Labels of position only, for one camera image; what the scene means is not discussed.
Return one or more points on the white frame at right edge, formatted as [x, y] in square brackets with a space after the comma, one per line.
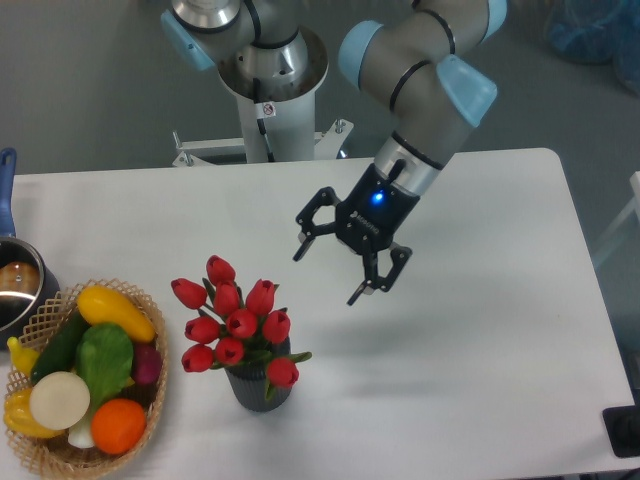
[620, 229]

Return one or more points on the blue handled saucepan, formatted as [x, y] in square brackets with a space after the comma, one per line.
[26, 281]

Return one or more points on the blue plastic bag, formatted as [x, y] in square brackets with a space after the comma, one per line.
[597, 32]

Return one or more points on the black device at table edge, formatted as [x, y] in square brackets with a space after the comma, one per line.
[622, 426]

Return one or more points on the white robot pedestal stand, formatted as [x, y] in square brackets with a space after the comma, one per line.
[272, 131]

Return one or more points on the yellow banana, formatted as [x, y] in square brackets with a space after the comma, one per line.
[22, 358]

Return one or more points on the orange fruit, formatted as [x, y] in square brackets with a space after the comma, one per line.
[118, 425]

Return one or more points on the red tulip bouquet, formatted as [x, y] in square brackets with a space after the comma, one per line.
[230, 323]

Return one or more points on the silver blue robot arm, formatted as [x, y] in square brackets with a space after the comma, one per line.
[273, 66]

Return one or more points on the yellow bell pepper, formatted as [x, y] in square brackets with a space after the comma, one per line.
[18, 417]

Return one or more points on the yellow squash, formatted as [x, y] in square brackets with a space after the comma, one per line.
[99, 304]

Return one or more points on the green cucumber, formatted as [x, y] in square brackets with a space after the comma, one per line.
[59, 353]

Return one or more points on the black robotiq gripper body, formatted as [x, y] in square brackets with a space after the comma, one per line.
[373, 210]

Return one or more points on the white round radish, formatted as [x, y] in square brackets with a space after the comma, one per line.
[59, 400]

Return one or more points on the purple red onion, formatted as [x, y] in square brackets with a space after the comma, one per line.
[147, 364]

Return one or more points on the dark grey ribbed vase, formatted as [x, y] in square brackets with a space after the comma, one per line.
[249, 381]

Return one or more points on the green lettuce leaf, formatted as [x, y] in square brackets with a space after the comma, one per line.
[104, 360]

